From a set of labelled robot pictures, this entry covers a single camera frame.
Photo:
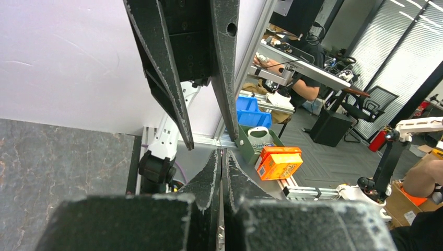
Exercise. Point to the green storage bin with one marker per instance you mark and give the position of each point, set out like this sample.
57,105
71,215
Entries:
252,140

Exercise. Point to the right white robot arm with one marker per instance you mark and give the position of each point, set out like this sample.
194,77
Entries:
156,167

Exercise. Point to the blue plastic bin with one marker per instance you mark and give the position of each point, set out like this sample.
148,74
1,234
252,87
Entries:
250,115

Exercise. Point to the black office chair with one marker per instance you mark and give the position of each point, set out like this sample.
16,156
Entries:
368,109

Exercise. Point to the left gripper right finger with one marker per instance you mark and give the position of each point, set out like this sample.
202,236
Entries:
239,188

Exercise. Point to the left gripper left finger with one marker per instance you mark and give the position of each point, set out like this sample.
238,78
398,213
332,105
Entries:
205,213

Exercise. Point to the seated person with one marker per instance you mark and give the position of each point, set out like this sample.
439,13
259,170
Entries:
304,89

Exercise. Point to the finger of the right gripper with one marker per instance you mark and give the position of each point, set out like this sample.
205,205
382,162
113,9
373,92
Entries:
224,18
149,28

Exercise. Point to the orange snack box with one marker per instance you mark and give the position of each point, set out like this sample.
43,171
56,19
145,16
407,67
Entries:
278,162

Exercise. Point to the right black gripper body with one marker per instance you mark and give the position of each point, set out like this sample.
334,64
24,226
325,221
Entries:
188,27

